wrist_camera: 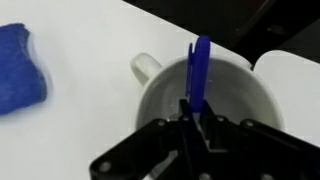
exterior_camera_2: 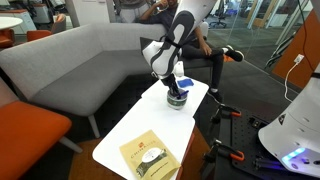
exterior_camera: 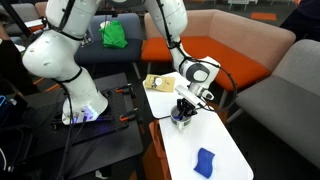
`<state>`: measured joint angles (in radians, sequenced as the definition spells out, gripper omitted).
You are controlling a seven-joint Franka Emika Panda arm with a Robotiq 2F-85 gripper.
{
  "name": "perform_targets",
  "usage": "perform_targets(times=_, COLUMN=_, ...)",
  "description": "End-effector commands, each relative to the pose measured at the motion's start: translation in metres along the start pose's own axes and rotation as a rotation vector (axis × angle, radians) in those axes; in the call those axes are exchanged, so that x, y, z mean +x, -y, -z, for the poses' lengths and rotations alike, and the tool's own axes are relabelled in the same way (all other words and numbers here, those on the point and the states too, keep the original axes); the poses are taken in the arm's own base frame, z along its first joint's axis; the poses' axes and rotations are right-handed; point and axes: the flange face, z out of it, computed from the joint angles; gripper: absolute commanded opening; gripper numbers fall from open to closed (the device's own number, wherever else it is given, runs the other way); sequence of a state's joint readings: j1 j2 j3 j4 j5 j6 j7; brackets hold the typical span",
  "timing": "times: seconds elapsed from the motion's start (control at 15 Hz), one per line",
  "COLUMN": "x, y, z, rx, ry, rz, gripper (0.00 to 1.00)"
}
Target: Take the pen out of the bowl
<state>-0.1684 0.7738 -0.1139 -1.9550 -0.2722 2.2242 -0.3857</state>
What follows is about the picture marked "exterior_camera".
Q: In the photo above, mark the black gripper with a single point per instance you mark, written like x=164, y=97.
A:
x=186, y=106

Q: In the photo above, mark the blue and white pen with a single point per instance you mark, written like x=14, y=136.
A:
x=178, y=117

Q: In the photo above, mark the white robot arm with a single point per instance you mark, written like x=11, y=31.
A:
x=66, y=60

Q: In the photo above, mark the tan paper packet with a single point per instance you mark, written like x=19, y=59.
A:
x=160, y=82

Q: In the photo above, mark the blue cloth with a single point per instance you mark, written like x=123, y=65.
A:
x=204, y=162

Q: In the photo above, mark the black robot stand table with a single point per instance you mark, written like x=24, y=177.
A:
x=110, y=150

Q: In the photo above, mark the orange and pink sofa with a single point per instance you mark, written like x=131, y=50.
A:
x=233, y=46

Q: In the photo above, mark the light grey sofa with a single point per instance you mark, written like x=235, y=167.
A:
x=286, y=100

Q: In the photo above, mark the navy blue sofa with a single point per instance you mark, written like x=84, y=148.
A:
x=100, y=50

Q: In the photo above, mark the green plastic bag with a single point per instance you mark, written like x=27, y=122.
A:
x=113, y=34

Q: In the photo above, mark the orange floor mat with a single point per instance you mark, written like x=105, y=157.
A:
x=263, y=16

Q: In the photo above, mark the person in dark clothing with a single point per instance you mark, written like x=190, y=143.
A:
x=303, y=16

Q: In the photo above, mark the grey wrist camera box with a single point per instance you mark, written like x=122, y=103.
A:
x=187, y=93

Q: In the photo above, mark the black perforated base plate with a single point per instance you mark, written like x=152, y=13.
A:
x=113, y=106

